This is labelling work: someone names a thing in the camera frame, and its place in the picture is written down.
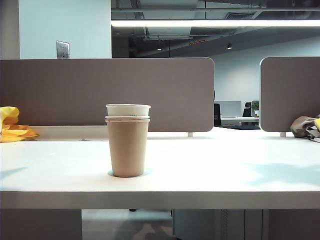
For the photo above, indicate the brown fabric bag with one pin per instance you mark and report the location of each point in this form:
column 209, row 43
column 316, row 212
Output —
column 300, row 126

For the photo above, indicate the white background desk screen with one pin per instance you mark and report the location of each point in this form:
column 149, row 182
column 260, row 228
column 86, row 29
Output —
column 228, row 108

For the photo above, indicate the narrow grey desk divider panel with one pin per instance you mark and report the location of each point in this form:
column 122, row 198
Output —
column 290, row 95

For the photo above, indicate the wide grey desk divider panel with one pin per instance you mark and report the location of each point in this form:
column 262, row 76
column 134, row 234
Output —
column 100, row 85

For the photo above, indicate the metal wall switch plate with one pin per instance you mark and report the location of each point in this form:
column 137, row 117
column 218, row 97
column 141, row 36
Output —
column 62, row 50

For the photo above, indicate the white background desk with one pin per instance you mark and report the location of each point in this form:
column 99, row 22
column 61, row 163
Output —
column 240, row 120

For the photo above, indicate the green potted plant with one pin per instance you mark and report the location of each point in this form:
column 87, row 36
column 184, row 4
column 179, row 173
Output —
column 255, row 106

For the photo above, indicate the white paper cup blue logo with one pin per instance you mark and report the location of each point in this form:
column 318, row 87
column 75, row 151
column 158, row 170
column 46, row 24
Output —
column 127, row 110
column 117, row 117

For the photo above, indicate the tall brown paper cup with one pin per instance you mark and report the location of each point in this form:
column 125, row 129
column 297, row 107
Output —
column 127, row 150

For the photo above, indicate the black office chair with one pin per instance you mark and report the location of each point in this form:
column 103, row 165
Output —
column 247, row 110

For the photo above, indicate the yellow crumpled cloth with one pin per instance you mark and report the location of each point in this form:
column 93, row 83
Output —
column 12, row 132

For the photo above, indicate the black ceiling spotlight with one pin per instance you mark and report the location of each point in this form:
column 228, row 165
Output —
column 229, row 46

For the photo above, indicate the long ceiling light strip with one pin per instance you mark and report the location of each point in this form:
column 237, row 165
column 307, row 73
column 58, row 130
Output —
column 200, row 23

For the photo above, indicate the small yellow object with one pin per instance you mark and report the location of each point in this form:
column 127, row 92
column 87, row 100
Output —
column 317, row 123

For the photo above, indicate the grey table leg panel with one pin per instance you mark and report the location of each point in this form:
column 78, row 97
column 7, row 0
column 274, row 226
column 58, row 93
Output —
column 40, row 225

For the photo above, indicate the grey under-desk cabinet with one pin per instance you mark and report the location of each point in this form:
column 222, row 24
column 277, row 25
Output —
column 212, row 225

